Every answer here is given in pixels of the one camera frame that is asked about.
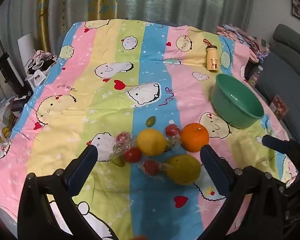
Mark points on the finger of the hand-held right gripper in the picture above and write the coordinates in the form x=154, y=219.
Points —
x=277, y=142

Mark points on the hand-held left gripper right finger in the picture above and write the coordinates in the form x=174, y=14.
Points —
x=213, y=170

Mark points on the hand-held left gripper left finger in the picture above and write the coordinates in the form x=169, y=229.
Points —
x=83, y=167

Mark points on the yellow-green mango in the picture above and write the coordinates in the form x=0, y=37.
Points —
x=182, y=170

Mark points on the orange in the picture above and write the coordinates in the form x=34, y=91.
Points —
x=195, y=137

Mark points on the plastic-wrapped red fruit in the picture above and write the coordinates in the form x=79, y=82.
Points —
x=171, y=130
x=121, y=138
x=150, y=167

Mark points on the red tomato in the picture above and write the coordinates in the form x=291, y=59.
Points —
x=132, y=155

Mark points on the small green fruit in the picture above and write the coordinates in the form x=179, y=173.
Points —
x=169, y=144
x=118, y=161

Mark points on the green plastic bowl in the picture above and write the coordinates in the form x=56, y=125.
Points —
x=236, y=105

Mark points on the yellow lemon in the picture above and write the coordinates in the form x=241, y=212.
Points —
x=151, y=142

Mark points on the clear box of snacks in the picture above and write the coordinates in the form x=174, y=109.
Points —
x=278, y=107

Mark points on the clear plastic bottle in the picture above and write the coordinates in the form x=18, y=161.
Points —
x=255, y=76

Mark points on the small green mango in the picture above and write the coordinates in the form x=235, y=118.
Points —
x=151, y=121

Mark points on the grey sofa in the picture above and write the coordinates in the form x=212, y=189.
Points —
x=287, y=62

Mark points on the pile of boxes and bags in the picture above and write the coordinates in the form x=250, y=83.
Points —
x=5, y=122

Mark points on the yellow bear print bottle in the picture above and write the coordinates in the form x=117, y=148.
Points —
x=212, y=60

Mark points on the black and white bag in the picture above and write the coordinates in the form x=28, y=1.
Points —
x=40, y=67

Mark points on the pile of folded clothes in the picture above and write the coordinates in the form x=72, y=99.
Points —
x=242, y=37

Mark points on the striped cartoon printed blanket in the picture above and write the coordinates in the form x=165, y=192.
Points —
x=150, y=62

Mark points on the white board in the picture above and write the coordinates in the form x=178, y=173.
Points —
x=26, y=52

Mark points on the gold patterned curtain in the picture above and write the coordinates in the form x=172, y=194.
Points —
x=65, y=5

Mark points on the grey-green curtain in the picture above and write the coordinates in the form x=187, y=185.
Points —
x=177, y=0

